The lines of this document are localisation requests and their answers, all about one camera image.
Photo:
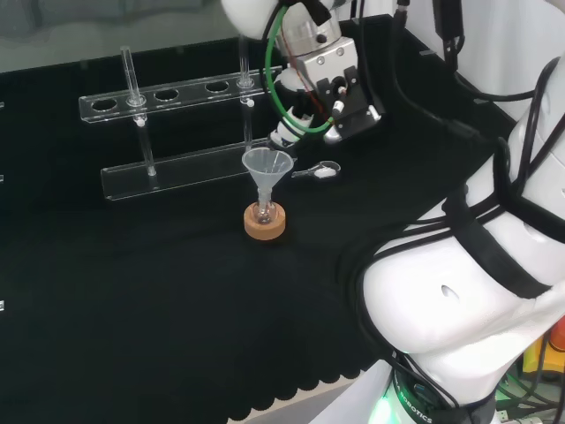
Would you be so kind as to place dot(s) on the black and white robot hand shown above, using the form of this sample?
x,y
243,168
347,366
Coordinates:
x,y
340,70

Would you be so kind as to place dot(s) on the yellow stop button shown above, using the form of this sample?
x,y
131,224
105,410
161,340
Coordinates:
x,y
536,353

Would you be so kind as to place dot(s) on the clear plastic funnel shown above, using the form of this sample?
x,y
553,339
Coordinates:
x,y
267,161

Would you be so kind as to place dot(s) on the clear weighing funnel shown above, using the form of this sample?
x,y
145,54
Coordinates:
x,y
326,173

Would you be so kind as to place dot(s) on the small round-bottom glass flask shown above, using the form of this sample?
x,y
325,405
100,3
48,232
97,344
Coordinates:
x,y
264,216

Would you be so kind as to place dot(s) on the black bench cloth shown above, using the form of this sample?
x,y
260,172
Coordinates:
x,y
132,287

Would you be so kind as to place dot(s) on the clear acrylic funnel stand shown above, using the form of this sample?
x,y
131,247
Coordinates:
x,y
194,90

